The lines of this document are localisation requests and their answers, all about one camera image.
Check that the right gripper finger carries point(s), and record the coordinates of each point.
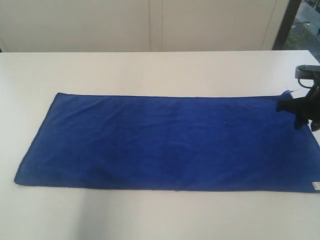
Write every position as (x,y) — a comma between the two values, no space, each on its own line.
(292,105)
(300,121)

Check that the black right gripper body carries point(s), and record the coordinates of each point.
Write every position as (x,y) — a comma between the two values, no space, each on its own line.
(311,108)

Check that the blue towel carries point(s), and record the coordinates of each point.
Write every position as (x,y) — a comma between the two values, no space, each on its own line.
(219,144)

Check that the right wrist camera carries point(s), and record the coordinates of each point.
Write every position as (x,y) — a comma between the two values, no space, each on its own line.
(307,72)

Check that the black metal post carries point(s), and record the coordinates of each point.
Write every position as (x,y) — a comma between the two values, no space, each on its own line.
(286,24)

